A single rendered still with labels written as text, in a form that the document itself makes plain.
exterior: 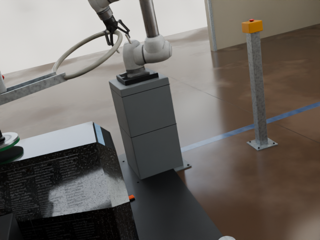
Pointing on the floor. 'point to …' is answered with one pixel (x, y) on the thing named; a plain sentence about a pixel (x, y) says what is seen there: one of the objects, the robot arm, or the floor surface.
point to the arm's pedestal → (148, 126)
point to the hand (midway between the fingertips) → (123, 45)
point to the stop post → (256, 85)
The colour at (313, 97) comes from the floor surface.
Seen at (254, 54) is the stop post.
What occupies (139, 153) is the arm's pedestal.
